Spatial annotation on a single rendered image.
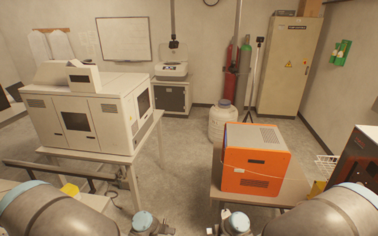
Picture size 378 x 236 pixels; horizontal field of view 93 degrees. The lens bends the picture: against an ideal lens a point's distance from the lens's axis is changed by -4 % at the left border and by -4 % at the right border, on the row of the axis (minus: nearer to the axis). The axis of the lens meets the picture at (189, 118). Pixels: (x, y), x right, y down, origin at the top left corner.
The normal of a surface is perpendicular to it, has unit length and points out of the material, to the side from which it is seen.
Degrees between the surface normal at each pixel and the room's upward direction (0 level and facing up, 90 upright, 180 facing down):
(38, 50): 89
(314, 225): 30
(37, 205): 5
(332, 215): 12
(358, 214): 25
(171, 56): 105
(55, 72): 40
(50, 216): 18
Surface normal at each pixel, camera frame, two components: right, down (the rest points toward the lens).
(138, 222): -0.14, -0.69
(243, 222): 0.13, -0.69
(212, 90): -0.15, 0.47
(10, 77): 0.99, 0.07
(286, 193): 0.00, -0.88
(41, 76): -0.10, -0.37
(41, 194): 0.11, -0.96
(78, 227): 0.57, -0.60
